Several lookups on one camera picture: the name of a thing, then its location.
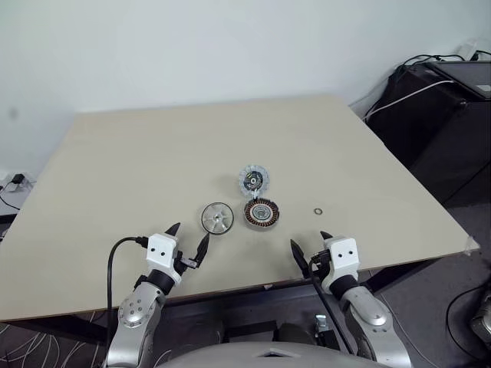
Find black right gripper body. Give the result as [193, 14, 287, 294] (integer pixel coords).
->
[308, 248, 331, 279]

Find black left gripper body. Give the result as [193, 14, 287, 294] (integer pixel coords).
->
[173, 247, 197, 277]

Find silver spoked motor rotor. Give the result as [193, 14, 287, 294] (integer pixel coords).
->
[200, 202, 235, 235]

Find grey motor cover circuit board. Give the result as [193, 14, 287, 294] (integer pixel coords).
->
[237, 163, 272, 199]

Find grey motor stator housing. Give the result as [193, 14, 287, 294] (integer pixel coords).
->
[242, 197, 282, 232]

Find dark rounded shape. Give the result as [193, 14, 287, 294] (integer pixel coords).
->
[275, 322, 316, 346]

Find silver robot torso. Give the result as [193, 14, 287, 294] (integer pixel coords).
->
[156, 340, 376, 368]

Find black cabinet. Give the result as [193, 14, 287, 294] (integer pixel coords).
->
[363, 60, 491, 209]

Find silver black floor equipment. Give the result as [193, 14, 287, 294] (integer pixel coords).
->
[470, 294, 491, 348]

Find black flat device on cabinet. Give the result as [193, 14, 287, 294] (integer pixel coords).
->
[423, 60, 491, 104]

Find white power strip with plugs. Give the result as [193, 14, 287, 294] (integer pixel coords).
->
[456, 37, 479, 61]

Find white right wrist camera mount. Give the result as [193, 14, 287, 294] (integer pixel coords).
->
[322, 236, 360, 291]

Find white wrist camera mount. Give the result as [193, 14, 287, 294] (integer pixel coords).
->
[322, 236, 360, 291]
[147, 232, 184, 287]

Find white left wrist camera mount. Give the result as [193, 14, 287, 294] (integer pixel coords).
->
[147, 232, 184, 287]

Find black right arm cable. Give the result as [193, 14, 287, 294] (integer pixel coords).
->
[308, 255, 356, 356]

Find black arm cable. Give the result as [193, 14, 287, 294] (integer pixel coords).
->
[106, 236, 150, 346]
[308, 255, 356, 356]

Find silver metal bracket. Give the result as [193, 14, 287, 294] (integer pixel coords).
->
[313, 314, 331, 335]

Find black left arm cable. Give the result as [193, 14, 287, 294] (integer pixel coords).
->
[106, 236, 150, 346]

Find thin white floor cable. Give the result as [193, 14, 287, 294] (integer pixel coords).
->
[391, 317, 414, 348]

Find black floor cable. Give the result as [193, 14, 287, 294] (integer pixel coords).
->
[446, 282, 491, 350]

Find white cable over cabinet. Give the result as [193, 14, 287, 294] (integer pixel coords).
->
[364, 78, 458, 120]

